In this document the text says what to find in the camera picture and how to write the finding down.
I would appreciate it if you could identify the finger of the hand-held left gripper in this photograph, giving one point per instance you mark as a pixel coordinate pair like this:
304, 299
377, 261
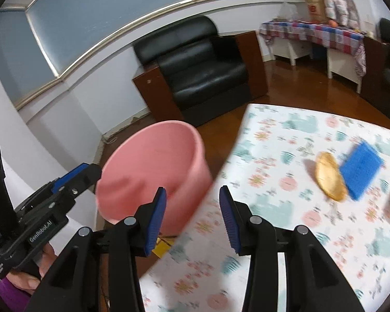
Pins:
87, 177
70, 177

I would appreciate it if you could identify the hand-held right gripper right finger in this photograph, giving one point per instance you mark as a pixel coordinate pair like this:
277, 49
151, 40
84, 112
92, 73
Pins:
229, 221

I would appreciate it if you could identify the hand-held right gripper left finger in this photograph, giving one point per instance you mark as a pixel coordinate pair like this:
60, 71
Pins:
154, 221

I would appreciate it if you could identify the pink plastic bucket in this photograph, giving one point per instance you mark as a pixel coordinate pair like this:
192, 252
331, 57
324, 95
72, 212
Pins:
156, 156

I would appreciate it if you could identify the person's left forearm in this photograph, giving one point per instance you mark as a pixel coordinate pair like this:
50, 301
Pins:
11, 294

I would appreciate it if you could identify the person's left hand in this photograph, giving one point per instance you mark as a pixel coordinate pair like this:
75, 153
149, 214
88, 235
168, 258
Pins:
22, 281

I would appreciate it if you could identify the yellow scrap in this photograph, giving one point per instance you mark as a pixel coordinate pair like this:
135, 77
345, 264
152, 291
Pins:
162, 247

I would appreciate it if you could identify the floral tablecloth table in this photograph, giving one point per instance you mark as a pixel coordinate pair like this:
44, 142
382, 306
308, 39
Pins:
273, 208

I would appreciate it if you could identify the yellow brown fruit peel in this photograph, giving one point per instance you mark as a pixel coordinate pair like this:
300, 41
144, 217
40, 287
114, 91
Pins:
328, 175

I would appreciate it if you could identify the blue flat wrapper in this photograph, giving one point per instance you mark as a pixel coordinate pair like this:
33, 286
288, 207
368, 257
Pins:
360, 170

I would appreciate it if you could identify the frosted glass window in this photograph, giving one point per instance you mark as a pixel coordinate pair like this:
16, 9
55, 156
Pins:
100, 16

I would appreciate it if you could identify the white cabinet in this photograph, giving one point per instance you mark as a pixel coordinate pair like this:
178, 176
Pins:
341, 65
289, 50

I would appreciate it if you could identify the side table with checked cloth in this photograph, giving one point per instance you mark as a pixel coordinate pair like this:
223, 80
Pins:
312, 34

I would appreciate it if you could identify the clear plastic bag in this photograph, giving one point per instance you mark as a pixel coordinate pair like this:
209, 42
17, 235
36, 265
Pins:
287, 13

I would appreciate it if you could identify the orange fruit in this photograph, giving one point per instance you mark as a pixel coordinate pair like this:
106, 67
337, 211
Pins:
332, 23

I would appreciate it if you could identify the brown cardboard box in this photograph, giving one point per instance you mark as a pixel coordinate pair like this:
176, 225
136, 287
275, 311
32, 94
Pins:
316, 8

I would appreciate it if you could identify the floral padded jacket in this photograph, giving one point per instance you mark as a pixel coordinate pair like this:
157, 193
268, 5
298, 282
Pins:
339, 0

